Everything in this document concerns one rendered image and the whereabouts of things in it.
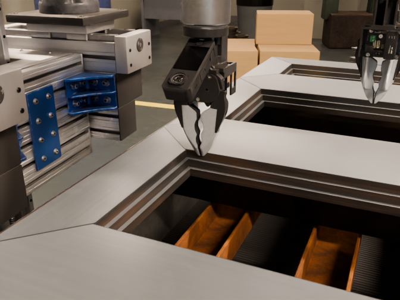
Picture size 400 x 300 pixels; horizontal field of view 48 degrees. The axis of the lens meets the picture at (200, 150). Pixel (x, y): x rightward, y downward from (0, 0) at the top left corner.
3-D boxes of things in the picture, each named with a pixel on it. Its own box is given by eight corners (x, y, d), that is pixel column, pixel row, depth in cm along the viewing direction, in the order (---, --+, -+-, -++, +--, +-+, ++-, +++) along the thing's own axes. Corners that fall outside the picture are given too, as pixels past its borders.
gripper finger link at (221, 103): (227, 131, 74) (229, 78, 70) (224, 134, 72) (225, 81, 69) (201, 127, 75) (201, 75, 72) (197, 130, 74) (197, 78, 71)
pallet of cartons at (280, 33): (319, 79, 483) (326, 10, 456) (319, 105, 397) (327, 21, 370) (204, 72, 510) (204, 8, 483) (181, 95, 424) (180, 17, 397)
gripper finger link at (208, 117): (228, 148, 80) (230, 97, 76) (215, 161, 75) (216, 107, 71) (212, 146, 81) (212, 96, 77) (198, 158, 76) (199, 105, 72)
